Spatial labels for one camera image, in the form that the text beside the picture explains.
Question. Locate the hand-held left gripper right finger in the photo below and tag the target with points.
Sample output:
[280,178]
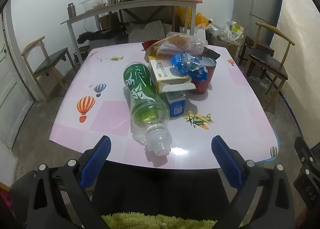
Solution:
[226,161]

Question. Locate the white sack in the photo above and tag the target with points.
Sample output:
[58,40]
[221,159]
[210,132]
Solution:
[150,31]

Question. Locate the pile of plastic bags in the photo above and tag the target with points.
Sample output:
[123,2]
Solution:
[230,30]

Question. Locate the dark foil wrapper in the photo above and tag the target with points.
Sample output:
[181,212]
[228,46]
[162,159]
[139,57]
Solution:
[213,53]

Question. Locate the white yellow carton box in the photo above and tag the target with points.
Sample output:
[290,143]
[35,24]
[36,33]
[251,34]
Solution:
[165,71]

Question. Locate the blue toothpaste box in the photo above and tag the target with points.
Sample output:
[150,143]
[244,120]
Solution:
[176,109]

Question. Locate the dark thermos bottle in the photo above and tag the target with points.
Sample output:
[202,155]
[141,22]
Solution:
[72,11]

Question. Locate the clear plastic container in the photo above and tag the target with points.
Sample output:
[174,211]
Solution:
[92,4]

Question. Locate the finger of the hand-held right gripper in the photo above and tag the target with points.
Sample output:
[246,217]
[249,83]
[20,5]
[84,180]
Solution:
[303,152]

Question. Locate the brown wooden stool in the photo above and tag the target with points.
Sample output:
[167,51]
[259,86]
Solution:
[260,46]

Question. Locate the dark cloth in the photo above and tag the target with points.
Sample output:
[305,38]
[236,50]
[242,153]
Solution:
[100,35]

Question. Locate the yellow plastic bag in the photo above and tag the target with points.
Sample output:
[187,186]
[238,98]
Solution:
[201,20]

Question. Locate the green label plastic bottle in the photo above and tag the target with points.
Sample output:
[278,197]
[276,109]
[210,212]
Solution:
[140,89]

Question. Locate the white door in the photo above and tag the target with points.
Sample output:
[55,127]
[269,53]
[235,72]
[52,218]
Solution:
[10,89]

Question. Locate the pink printed tablecloth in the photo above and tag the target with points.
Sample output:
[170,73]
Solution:
[75,86]

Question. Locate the blue plastic wrapper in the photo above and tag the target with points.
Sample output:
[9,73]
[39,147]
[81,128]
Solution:
[180,64]

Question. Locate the green fuzzy sweater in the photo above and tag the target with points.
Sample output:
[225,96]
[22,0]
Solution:
[150,220]

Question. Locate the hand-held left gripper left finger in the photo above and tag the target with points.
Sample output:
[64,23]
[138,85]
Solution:
[97,161]

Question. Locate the beige mattress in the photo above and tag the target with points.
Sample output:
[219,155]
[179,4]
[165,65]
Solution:
[300,56]

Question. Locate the wooden side table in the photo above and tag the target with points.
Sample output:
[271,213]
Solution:
[140,4]

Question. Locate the brown cardboard box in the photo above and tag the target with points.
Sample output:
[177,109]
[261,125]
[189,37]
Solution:
[107,22]
[225,46]

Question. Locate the wooden chair with dark seat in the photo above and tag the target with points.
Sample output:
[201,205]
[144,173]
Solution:
[270,62]
[52,59]

